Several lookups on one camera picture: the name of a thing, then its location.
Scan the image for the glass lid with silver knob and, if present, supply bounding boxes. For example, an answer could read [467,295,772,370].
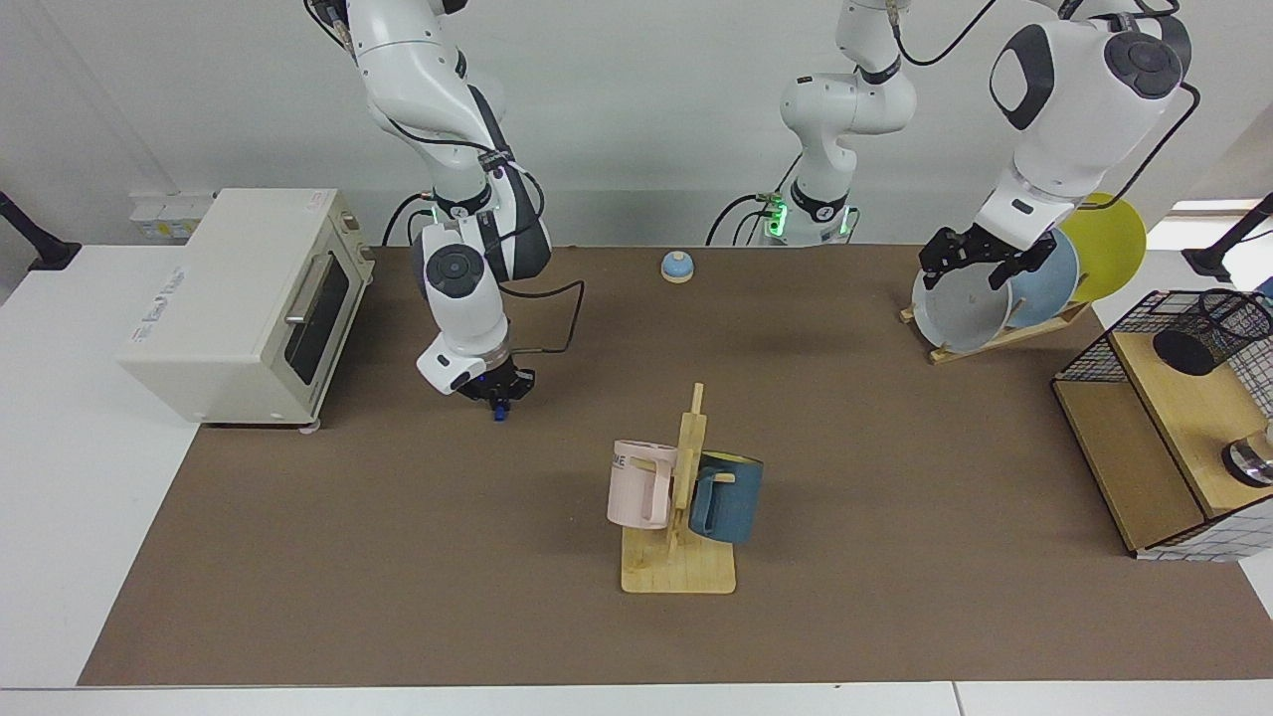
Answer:
[1222,422,1273,489]

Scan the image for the yellow plate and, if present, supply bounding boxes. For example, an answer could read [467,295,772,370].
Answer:
[1058,192,1149,303]

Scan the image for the brown table cloth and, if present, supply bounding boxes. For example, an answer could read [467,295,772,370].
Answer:
[78,245,1273,688]

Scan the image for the wooden cup stand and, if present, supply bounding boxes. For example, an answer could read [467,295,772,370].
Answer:
[621,382,738,596]

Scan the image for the black mesh pen holder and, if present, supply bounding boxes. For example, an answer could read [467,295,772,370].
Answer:
[1153,288,1273,378]

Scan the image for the grey plate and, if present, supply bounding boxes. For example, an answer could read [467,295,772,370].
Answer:
[911,257,1014,353]

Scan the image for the pink cup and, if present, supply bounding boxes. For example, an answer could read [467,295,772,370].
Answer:
[607,439,680,532]

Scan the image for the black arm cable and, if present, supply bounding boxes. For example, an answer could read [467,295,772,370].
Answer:
[494,280,588,357]
[1079,80,1202,211]

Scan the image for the wire basket with wooden floor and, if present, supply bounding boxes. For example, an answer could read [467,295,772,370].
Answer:
[1052,288,1273,564]

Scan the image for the black clamp stand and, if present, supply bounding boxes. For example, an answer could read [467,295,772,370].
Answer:
[0,192,83,272]
[1182,193,1273,283]

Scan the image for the wooden plate rack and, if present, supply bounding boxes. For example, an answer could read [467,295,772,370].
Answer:
[899,300,1093,366]

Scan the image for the light blue plate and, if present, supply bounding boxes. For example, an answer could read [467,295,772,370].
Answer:
[998,229,1081,330]

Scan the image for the black base cables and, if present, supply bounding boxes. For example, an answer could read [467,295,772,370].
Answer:
[705,154,803,248]

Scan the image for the dark blue cup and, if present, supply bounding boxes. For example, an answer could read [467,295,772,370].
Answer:
[687,449,766,546]

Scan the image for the pale toaster oven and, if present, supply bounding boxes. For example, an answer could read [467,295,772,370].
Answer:
[117,188,377,432]

